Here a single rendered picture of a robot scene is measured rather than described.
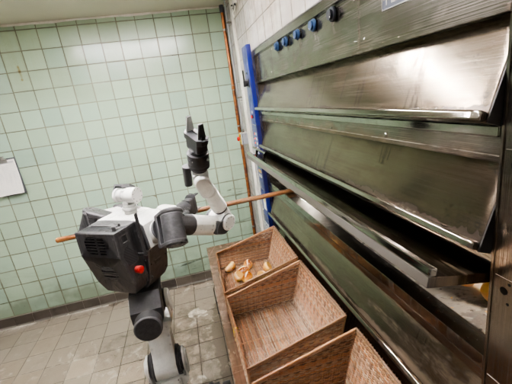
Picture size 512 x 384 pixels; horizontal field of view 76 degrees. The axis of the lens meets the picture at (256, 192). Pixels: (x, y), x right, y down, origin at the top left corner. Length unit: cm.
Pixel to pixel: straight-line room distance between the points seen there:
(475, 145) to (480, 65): 15
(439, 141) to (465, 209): 17
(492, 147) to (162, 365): 156
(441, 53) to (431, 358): 82
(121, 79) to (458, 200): 285
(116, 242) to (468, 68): 117
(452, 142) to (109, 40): 288
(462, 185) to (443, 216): 8
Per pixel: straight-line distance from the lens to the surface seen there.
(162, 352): 177
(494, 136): 76
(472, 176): 85
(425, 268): 76
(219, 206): 148
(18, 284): 390
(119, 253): 133
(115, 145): 325
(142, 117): 320
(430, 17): 91
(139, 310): 151
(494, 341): 94
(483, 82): 77
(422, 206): 93
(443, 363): 115
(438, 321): 106
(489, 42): 80
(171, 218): 132
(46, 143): 339
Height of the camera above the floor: 181
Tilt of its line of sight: 16 degrees down
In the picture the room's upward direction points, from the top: 8 degrees counter-clockwise
